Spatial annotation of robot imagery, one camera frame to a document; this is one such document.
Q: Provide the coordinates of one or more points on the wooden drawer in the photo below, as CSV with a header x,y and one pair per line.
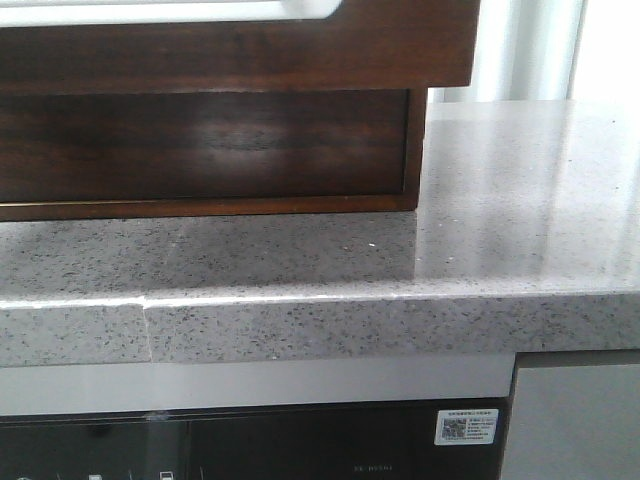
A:
x,y
362,45
200,145

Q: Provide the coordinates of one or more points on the dark wooden drawer cabinet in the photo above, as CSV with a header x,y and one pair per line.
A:
x,y
415,150

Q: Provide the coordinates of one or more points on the black built-in appliance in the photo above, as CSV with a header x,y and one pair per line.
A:
x,y
358,440

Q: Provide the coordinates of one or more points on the white QR code sticker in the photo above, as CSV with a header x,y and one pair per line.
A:
x,y
466,427

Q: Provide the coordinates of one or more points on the white curtain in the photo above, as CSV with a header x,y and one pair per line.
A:
x,y
525,50

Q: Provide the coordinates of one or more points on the grey cabinet door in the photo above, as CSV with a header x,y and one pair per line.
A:
x,y
574,415

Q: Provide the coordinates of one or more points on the white tray on cabinet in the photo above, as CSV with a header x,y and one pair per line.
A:
x,y
20,14

